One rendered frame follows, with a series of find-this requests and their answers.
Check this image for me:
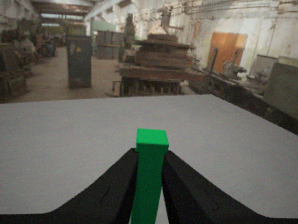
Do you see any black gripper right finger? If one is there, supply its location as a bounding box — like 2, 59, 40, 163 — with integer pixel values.
162, 151, 298, 224

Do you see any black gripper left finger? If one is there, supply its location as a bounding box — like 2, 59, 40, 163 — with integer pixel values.
0, 148, 138, 224

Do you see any green rectangular post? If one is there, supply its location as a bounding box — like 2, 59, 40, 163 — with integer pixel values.
130, 128, 169, 224

